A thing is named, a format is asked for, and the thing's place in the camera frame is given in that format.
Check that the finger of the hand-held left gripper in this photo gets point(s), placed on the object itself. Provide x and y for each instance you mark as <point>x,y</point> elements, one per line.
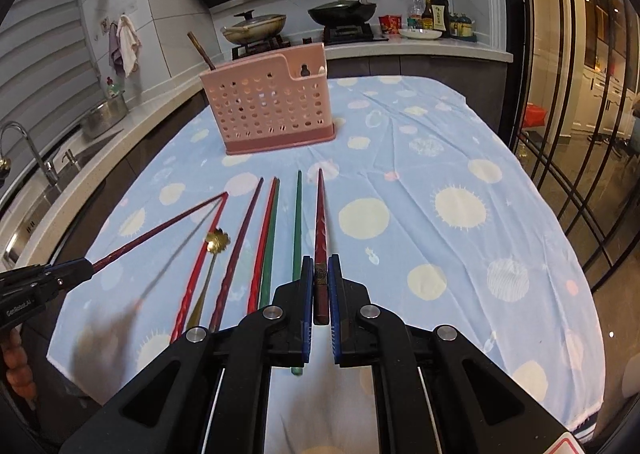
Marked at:
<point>75,282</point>
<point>72,264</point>

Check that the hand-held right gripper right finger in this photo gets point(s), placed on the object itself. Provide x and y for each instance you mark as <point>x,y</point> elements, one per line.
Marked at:
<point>336,294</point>

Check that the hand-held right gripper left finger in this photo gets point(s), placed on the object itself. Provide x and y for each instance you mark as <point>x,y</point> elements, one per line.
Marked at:
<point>306,294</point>

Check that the green chopstick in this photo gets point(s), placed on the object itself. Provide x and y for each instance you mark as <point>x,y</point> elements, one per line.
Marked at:
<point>272,244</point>
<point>298,224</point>

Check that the dark red chopstick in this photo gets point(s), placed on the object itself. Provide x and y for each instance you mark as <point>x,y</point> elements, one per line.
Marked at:
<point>238,254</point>
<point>320,234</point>
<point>160,229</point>

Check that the gold flower spoon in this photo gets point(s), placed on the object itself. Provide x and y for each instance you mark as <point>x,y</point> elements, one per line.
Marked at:
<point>218,240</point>

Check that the pink perforated utensil holder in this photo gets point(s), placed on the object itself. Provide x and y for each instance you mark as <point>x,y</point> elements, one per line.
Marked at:
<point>260,104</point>

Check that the person's left hand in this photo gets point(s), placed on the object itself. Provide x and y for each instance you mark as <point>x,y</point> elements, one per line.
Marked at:
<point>20,364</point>

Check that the steel sink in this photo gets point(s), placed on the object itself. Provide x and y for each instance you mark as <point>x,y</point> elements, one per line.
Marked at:
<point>30,214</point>

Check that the steel pot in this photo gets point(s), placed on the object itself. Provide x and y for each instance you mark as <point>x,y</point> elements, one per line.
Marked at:
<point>102,117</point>

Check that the chrome faucet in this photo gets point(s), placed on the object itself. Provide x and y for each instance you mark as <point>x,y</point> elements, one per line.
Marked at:
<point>15,124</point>

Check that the blue planet print tablecloth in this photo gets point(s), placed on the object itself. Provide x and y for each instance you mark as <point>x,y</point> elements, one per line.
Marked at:
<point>425,159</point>

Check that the green dish soap bottle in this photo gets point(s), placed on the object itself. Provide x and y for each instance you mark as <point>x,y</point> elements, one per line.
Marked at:
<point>114,86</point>

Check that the purple hanging cloth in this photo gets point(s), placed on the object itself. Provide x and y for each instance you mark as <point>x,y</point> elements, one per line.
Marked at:
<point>115,54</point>

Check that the white hanging towel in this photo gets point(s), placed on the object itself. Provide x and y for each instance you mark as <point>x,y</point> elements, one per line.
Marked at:
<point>128,44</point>

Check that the window blind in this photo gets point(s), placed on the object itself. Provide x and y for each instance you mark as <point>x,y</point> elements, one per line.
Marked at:
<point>45,34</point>

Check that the brown chopstick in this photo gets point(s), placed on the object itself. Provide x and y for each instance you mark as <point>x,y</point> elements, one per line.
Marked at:
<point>200,49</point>

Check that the black gas stove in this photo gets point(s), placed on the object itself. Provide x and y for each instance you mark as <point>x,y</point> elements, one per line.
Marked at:
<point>350,34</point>

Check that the red bag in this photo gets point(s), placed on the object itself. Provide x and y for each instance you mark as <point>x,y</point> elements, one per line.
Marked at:
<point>535,114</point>

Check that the beige pan with glass lid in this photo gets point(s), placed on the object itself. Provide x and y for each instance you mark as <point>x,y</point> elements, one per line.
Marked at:
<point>255,29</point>

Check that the white plate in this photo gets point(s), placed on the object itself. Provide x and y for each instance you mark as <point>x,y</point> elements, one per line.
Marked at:
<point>420,33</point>

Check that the red snack package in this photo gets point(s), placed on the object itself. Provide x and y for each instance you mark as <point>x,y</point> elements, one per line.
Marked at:
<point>390,24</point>

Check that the black wok with lid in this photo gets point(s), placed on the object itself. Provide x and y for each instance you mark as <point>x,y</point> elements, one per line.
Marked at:
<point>340,13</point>

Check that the clear plastic bottle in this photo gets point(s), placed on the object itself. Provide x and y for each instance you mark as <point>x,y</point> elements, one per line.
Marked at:
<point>415,9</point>

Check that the small seasoning jars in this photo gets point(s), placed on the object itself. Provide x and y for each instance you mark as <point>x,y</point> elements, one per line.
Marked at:
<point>461,25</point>

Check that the yellow cap sauce bottle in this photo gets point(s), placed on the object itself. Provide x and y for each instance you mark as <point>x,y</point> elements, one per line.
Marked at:
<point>427,12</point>

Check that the dark soy sauce bottle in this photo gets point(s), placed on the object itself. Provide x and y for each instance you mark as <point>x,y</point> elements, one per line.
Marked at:
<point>440,12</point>

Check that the glass sliding door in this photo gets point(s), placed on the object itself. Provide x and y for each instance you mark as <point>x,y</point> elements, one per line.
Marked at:
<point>575,84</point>

